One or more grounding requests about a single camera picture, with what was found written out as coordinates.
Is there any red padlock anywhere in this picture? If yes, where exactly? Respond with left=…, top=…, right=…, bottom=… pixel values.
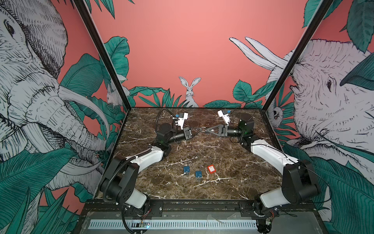
left=207, top=165, right=216, bottom=174

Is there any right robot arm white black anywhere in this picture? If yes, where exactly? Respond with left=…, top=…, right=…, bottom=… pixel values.
left=205, top=119, right=321, bottom=217

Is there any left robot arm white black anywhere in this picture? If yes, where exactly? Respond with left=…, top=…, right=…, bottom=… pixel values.
left=98, top=123, right=192, bottom=216

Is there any blue padlock left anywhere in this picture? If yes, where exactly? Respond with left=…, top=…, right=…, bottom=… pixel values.
left=183, top=166, right=191, bottom=175

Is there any blue padlock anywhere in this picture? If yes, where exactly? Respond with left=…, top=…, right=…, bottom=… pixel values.
left=183, top=166, right=191, bottom=175
left=195, top=171, right=203, bottom=180

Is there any blue padlock middle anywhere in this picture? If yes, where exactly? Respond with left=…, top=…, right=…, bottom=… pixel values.
left=195, top=171, right=203, bottom=180

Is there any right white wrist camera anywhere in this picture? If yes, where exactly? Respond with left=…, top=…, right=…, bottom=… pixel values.
left=217, top=109, right=231, bottom=125

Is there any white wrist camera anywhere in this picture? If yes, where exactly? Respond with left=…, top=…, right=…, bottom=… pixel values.
left=174, top=112, right=188, bottom=130
left=217, top=109, right=231, bottom=125

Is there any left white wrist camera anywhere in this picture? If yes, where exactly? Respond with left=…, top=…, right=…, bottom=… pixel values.
left=174, top=112, right=188, bottom=130

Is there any black front mounting rail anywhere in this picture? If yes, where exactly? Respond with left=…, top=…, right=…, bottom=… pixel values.
left=81, top=199, right=318, bottom=219

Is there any white slotted cable duct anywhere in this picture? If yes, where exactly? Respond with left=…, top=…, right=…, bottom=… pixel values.
left=88, top=219, right=257, bottom=230

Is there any right black frame post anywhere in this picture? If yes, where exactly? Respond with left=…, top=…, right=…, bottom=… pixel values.
left=262, top=0, right=333, bottom=111

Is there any black frame post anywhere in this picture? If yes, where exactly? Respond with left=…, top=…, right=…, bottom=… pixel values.
left=262, top=0, right=333, bottom=111
left=74, top=0, right=131, bottom=111

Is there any left black frame post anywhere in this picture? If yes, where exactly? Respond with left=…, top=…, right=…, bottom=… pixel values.
left=74, top=0, right=131, bottom=111

